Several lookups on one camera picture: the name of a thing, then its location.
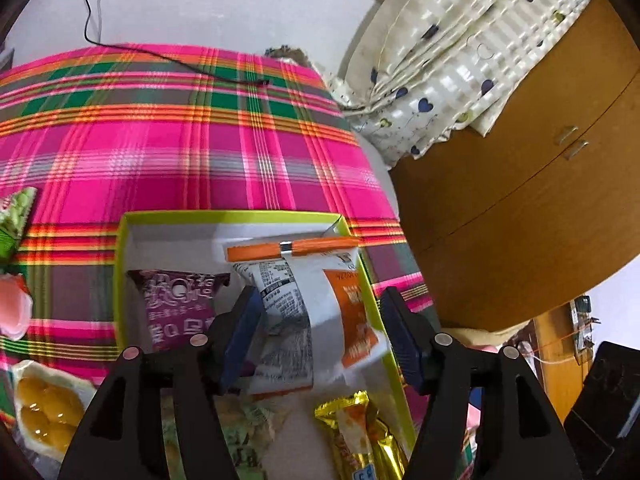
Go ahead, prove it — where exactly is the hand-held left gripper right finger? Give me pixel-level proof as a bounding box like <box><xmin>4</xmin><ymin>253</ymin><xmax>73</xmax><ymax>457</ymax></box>
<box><xmin>379</xmin><ymin>286</ymin><xmax>583</xmax><ymax>480</ymax></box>

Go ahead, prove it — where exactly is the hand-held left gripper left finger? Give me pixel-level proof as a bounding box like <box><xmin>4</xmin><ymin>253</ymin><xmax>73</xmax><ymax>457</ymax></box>
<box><xmin>57</xmin><ymin>286</ymin><xmax>268</xmax><ymax>480</ymax></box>

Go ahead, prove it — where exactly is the purple snack packet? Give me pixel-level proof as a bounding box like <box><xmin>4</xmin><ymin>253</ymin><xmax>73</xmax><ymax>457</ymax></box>
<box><xmin>126</xmin><ymin>269</ymin><xmax>232</xmax><ymax>354</ymax></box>

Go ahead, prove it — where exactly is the white and orange snack packet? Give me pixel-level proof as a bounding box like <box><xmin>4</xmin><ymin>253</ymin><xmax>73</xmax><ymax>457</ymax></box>
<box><xmin>225</xmin><ymin>237</ymin><xmax>393</xmax><ymax>397</ymax></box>

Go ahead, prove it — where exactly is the large yellow snack bag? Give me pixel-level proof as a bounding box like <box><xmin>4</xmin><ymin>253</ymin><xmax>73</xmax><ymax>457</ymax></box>
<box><xmin>160</xmin><ymin>394</ymin><xmax>288</xmax><ymax>480</ymax></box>

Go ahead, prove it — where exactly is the lime green rimmed white box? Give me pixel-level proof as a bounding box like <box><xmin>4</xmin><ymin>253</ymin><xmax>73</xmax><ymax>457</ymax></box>
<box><xmin>112</xmin><ymin>211</ymin><xmax>418</xmax><ymax>480</ymax></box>

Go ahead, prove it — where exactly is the pink jelly cup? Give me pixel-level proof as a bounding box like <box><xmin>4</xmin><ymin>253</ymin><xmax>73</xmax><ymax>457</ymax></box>
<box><xmin>0</xmin><ymin>274</ymin><xmax>35</xmax><ymax>342</ymax></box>

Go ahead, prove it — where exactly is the green snack packet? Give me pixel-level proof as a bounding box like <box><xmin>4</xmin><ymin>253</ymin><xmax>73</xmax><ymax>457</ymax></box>
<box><xmin>0</xmin><ymin>186</ymin><xmax>39</xmax><ymax>263</ymax></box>

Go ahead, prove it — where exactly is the wooden bedside table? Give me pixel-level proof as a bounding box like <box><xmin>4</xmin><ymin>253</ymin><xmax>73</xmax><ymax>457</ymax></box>
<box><xmin>530</xmin><ymin>295</ymin><xmax>608</xmax><ymax>421</ymax></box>

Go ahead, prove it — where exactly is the cream pillow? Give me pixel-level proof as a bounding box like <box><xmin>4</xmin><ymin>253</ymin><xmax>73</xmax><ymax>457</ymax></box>
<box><xmin>440</xmin><ymin>327</ymin><xmax>506</xmax><ymax>353</ymax></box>

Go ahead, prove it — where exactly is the wooden wardrobe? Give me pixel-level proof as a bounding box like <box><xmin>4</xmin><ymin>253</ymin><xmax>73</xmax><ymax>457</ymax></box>
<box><xmin>390</xmin><ymin>0</ymin><xmax>640</xmax><ymax>333</ymax></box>

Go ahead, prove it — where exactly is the yellow fruit jelly cup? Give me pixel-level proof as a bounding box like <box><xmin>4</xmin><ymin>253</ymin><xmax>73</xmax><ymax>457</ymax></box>
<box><xmin>11</xmin><ymin>359</ymin><xmax>98</xmax><ymax>461</ymax></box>

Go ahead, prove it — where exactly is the pink plaid blanket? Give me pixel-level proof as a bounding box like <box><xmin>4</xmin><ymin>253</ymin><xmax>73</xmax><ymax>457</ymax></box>
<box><xmin>0</xmin><ymin>45</ymin><xmax>481</xmax><ymax>480</ymax></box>

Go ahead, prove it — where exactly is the floral patterned cloth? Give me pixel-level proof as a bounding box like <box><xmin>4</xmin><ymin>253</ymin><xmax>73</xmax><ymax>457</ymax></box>
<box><xmin>264</xmin><ymin>46</ymin><xmax>313</xmax><ymax>68</ymax></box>

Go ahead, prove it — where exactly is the cream heart print curtain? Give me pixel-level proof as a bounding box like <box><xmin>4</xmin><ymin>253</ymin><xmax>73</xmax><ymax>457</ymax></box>
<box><xmin>327</xmin><ymin>0</ymin><xmax>601</xmax><ymax>163</ymax></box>

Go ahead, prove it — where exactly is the black cable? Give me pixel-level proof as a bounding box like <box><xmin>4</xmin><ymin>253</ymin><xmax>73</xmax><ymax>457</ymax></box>
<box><xmin>80</xmin><ymin>0</ymin><xmax>271</xmax><ymax>86</ymax></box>

